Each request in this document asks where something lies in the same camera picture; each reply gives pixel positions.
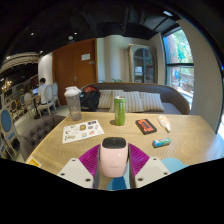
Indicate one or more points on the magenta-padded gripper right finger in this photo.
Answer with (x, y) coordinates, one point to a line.
(151, 171)

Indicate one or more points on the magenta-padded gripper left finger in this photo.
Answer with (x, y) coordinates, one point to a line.
(76, 171)

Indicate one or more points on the pink computer mouse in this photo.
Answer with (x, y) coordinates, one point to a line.
(113, 160)

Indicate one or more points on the light blue cloud mouse pad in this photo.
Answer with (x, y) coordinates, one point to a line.
(173, 165)

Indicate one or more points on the small green blue pack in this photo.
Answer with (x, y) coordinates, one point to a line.
(161, 142)

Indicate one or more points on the white sticker sheet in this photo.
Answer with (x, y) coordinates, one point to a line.
(83, 130)

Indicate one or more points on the yellow label sticker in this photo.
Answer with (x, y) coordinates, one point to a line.
(33, 162)

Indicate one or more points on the black and red flat box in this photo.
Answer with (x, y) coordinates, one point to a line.
(146, 126)

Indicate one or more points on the white squeeze tube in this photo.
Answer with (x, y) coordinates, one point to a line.
(164, 122)

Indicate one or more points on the grey tufted chair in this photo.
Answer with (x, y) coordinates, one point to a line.
(38, 133)

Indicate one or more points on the clear shaker bottle white lid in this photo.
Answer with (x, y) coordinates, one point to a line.
(74, 105)

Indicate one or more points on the green drink can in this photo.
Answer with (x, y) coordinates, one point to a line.
(120, 111)

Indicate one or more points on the striped cushion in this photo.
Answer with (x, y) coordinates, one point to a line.
(133, 101)
(153, 101)
(105, 99)

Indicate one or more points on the black backpack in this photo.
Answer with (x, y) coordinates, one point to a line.
(90, 99)

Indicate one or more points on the curved brown sofa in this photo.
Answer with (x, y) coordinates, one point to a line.
(175, 100)

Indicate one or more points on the white dining chairs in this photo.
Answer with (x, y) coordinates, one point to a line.
(50, 96)

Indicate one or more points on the blue round-back chair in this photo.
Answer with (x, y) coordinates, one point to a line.
(6, 125)

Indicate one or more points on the person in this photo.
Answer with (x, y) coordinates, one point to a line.
(42, 91)

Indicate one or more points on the brown wooden door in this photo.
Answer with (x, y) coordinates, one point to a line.
(71, 70)

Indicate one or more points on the arched glass cabinet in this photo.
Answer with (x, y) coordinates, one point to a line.
(142, 65)

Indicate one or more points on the black-framed window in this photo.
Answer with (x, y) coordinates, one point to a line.
(180, 63)

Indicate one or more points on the white door sign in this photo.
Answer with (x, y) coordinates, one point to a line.
(85, 56)

